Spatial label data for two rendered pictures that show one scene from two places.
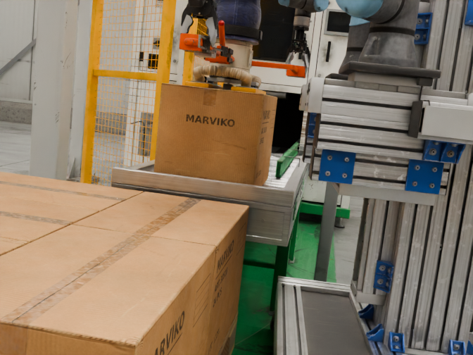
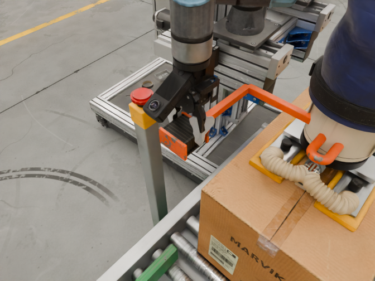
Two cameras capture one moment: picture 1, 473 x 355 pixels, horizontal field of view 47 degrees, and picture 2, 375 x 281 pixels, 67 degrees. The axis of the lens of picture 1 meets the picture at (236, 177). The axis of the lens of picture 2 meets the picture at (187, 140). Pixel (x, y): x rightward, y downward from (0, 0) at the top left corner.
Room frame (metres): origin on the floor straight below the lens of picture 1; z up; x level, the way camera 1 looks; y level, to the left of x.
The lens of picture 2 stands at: (3.00, 0.04, 1.57)
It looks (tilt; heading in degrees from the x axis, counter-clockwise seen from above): 47 degrees down; 214
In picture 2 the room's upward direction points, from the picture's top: straight up
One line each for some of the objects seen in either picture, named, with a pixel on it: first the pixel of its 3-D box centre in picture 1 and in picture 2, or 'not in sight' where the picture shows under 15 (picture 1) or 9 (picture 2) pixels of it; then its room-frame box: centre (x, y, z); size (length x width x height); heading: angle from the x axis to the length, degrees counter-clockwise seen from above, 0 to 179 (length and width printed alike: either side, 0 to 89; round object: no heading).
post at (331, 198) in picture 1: (330, 200); (156, 192); (2.52, -0.45, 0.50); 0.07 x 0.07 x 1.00; 81
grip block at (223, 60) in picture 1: (218, 54); not in sight; (2.12, 0.12, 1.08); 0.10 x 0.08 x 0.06; 81
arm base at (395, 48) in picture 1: (389, 49); not in sight; (1.47, -0.36, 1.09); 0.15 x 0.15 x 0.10
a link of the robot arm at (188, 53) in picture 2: (302, 22); (190, 44); (2.60, -0.23, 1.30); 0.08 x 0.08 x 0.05
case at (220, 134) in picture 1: (221, 136); (304, 200); (2.39, 0.09, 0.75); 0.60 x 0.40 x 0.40; 172
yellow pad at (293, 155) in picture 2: (250, 87); (297, 134); (2.35, -0.02, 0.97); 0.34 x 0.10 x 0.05; 171
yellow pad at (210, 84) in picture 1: (206, 83); (364, 170); (2.38, 0.17, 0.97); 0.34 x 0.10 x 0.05; 171
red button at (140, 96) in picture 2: not in sight; (142, 98); (2.52, -0.45, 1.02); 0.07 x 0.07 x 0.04
